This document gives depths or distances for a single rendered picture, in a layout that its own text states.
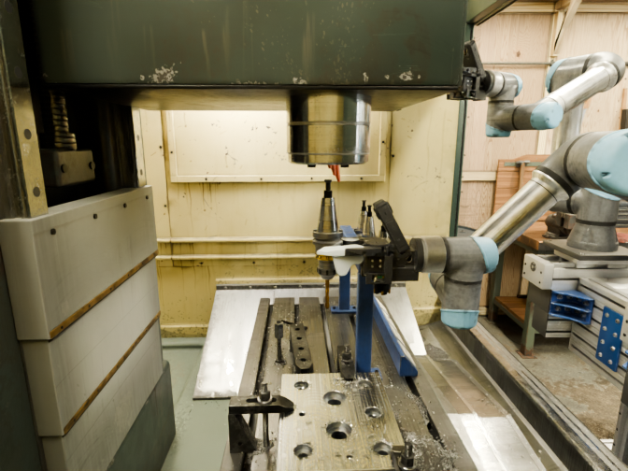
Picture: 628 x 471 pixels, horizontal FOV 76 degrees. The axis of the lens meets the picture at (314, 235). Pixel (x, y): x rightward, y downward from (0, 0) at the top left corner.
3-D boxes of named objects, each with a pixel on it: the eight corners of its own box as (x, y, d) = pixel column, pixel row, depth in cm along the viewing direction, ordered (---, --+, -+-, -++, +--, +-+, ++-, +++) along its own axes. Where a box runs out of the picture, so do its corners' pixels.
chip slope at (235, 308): (403, 332, 197) (406, 281, 191) (459, 432, 129) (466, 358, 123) (219, 335, 193) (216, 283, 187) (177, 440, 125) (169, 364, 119)
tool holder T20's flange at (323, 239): (313, 238, 85) (313, 227, 84) (342, 239, 85) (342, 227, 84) (311, 246, 79) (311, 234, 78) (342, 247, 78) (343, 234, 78)
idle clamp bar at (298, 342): (304, 341, 129) (304, 322, 127) (314, 390, 104) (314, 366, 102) (288, 342, 128) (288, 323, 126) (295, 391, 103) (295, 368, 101)
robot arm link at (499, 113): (508, 136, 120) (513, 98, 118) (478, 137, 130) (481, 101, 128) (526, 136, 124) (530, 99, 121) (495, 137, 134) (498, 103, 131)
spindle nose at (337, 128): (292, 161, 86) (291, 102, 84) (366, 161, 86) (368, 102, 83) (281, 164, 71) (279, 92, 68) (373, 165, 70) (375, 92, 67)
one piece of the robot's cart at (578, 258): (620, 254, 154) (622, 238, 153) (670, 273, 133) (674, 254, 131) (527, 254, 154) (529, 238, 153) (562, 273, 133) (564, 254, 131)
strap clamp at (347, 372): (349, 382, 107) (349, 330, 103) (355, 415, 94) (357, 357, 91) (335, 382, 107) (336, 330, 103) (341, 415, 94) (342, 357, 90)
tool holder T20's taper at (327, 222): (317, 228, 83) (317, 195, 82) (338, 228, 83) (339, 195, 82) (316, 233, 79) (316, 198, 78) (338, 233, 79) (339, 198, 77)
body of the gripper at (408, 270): (363, 284, 80) (422, 284, 80) (363, 242, 78) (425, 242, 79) (357, 272, 87) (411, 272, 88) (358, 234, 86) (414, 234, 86)
